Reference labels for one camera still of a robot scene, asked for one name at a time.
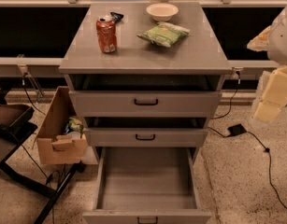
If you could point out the grey bottom drawer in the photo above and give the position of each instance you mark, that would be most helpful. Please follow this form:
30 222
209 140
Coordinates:
140 185

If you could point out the grey drawer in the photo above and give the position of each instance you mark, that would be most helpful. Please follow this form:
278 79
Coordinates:
145 137
140 185
153 104

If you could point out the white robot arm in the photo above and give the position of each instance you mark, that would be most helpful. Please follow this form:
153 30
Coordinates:
273 40

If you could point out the grey drawer cabinet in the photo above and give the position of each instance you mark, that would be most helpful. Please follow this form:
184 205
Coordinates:
196 63

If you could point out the grey middle drawer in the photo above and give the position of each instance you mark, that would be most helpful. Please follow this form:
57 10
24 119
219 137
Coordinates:
145 137

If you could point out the grey top drawer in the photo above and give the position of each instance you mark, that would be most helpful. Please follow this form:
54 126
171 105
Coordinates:
153 104

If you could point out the green packet in box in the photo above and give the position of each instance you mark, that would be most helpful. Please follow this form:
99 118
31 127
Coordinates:
73 125

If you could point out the green snack bag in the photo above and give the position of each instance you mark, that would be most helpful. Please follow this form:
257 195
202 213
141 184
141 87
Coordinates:
164 34

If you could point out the orange soda can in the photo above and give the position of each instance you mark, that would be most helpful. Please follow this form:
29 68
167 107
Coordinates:
106 33

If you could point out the dark blue snack wrapper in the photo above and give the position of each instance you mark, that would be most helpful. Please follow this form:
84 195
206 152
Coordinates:
117 17

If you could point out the white bowl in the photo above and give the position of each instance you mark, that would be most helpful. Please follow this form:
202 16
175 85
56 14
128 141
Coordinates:
162 11

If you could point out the black power adapter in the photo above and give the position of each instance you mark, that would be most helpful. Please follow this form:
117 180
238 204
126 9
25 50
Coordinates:
236 130

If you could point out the brown cardboard box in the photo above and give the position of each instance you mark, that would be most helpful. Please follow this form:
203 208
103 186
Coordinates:
59 112

